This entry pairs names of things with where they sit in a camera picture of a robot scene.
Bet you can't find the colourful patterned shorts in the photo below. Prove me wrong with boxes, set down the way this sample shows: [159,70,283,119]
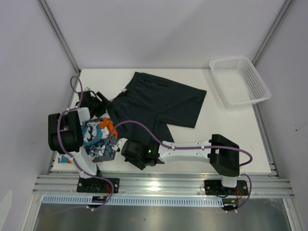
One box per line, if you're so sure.
[57,117,121,164]

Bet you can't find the dark green shorts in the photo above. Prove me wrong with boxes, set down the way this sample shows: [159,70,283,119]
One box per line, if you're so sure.
[107,72,207,145]

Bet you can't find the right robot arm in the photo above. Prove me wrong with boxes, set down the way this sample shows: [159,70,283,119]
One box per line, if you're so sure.
[121,134,240,194]

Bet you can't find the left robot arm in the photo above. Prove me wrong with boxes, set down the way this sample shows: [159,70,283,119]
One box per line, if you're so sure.
[48,90,118,193]

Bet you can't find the white plastic basket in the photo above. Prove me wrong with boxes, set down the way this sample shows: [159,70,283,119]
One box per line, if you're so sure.
[209,56,271,108]

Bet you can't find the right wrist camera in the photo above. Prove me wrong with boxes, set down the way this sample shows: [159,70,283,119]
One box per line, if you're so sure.
[112,138,127,153]

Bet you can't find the slotted cable duct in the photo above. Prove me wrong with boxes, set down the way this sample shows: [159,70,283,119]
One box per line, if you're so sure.
[42,194,223,207]

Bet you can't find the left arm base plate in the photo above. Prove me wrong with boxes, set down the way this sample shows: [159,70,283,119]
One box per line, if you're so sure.
[77,178,111,193]

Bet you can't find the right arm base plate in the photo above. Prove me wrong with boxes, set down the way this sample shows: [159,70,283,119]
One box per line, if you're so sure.
[204,180,249,198]

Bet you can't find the aluminium rail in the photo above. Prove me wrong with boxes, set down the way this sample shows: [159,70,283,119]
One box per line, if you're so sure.
[32,172,295,198]

